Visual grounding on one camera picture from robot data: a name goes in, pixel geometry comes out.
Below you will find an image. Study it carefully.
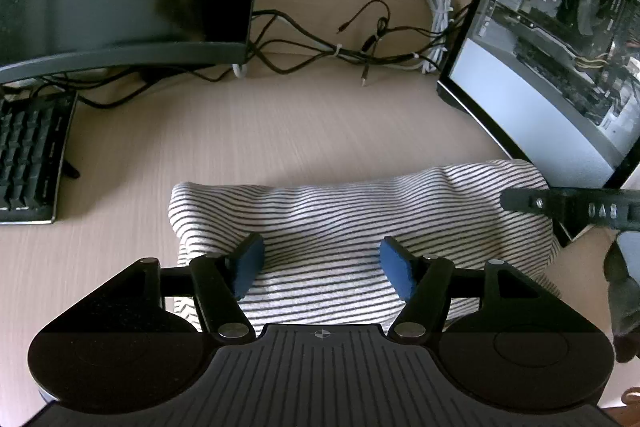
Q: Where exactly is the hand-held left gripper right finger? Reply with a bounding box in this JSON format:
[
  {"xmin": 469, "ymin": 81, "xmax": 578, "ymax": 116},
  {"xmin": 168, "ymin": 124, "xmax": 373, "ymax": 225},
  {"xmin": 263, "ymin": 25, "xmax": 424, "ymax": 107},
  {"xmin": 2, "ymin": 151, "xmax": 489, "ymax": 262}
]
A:
[{"xmin": 379, "ymin": 236, "xmax": 545, "ymax": 344}]

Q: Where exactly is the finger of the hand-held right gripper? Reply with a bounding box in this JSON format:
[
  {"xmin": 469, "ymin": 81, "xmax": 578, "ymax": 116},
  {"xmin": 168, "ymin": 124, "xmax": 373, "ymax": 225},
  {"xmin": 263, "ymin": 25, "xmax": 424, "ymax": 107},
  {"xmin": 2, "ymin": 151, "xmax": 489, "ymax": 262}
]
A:
[{"xmin": 500, "ymin": 188, "xmax": 640, "ymax": 231}]

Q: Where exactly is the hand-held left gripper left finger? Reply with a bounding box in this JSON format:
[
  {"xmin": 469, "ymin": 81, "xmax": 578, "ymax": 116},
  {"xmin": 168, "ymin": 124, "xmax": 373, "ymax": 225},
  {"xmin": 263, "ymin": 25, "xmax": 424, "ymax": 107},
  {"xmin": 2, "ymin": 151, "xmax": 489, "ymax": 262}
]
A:
[{"xmin": 136, "ymin": 233, "xmax": 266, "ymax": 344}]

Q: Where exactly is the striped white cloth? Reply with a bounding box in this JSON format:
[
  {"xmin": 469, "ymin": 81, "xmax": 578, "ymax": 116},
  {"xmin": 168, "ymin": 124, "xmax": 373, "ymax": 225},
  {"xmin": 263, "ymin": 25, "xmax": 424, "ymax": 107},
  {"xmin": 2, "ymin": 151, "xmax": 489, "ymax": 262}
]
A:
[{"xmin": 167, "ymin": 159, "xmax": 563, "ymax": 328}]

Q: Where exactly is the person's right hand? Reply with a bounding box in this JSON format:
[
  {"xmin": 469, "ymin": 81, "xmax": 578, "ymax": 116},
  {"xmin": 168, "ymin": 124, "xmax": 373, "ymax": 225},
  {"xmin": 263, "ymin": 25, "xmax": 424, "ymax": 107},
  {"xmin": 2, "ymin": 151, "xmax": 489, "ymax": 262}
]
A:
[{"xmin": 602, "ymin": 231, "xmax": 640, "ymax": 364}]

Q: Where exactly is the glass-sided computer case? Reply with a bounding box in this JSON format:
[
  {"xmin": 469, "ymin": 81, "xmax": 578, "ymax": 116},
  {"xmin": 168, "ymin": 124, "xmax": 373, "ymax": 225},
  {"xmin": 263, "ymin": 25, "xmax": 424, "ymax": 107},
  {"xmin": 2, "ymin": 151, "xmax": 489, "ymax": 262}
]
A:
[{"xmin": 436, "ymin": 0, "xmax": 640, "ymax": 249}]

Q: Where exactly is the black keyboard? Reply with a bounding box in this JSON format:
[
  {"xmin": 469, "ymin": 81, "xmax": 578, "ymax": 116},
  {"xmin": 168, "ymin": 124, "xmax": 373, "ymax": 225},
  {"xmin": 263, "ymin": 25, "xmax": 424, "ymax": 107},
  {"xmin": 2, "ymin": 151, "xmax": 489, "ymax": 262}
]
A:
[{"xmin": 0, "ymin": 88, "xmax": 79, "ymax": 226}]

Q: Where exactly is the black cable bundle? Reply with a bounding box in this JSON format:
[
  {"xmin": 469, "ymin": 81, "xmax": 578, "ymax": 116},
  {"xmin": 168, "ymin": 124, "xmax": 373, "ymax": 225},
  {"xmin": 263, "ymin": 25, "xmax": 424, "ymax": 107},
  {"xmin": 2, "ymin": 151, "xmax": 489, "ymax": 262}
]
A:
[{"xmin": 30, "ymin": 4, "xmax": 473, "ymax": 112}]

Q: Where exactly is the thin black audio cable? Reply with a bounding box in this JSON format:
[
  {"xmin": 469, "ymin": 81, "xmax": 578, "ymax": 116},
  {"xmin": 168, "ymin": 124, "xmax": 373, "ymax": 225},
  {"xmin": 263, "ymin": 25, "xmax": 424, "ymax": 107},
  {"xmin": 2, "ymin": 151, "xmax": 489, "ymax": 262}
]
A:
[{"xmin": 336, "ymin": 0, "xmax": 393, "ymax": 88}]

